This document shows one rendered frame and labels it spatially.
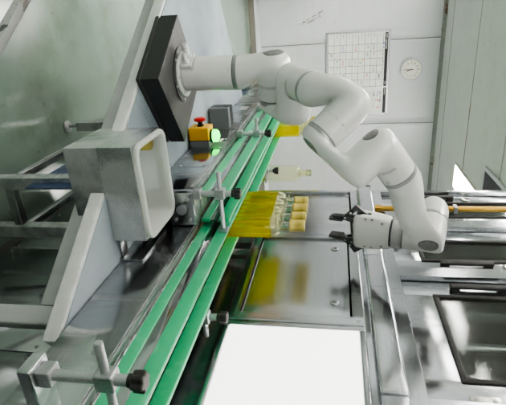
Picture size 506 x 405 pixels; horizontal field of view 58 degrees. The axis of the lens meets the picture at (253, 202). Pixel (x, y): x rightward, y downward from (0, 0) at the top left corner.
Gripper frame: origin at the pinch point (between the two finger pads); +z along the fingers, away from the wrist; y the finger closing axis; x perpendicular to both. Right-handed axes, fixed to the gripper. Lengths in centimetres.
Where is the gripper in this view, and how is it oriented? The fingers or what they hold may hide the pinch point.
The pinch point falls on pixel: (336, 226)
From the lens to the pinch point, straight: 131.5
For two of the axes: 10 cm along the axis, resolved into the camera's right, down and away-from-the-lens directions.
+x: -4.1, 3.7, -8.3
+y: -0.6, -9.2, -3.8
